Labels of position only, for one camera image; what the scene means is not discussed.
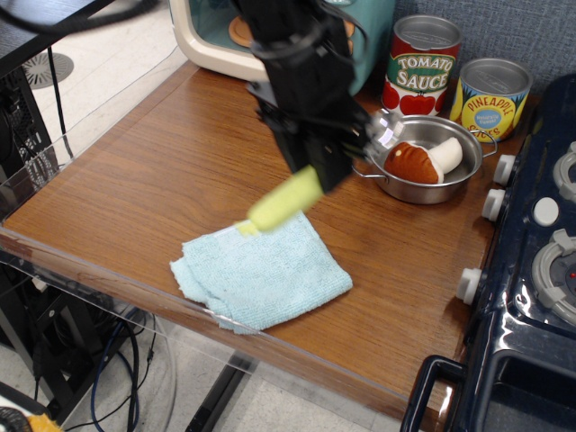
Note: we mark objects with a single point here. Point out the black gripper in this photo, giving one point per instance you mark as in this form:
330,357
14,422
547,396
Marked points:
308,78

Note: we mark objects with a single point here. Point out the spoon with yellow-green handle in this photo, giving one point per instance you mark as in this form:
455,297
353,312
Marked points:
302,190

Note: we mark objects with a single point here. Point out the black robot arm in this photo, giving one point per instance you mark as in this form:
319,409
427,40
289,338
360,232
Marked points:
293,21

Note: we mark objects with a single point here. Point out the light blue folded cloth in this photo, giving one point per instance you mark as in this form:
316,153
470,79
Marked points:
252,282

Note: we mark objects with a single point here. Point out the plush brown mushroom toy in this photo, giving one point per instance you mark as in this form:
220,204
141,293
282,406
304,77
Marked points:
425,166

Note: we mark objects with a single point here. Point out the small steel pot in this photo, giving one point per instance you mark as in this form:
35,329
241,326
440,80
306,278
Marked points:
387,130

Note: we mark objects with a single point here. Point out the tomato sauce can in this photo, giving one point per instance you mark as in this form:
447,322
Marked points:
422,57

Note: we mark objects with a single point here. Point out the teal toy microwave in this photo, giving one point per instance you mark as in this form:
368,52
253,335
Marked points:
202,32

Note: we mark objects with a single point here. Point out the pineapple slices can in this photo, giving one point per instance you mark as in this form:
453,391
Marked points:
490,97

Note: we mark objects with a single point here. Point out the black table leg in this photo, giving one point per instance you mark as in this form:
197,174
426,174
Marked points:
216,400

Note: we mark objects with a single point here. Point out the round floor vent cover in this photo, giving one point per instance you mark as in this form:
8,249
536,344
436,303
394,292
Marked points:
43,69

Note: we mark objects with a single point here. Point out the dark blue toy stove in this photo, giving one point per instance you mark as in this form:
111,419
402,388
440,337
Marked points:
518,372

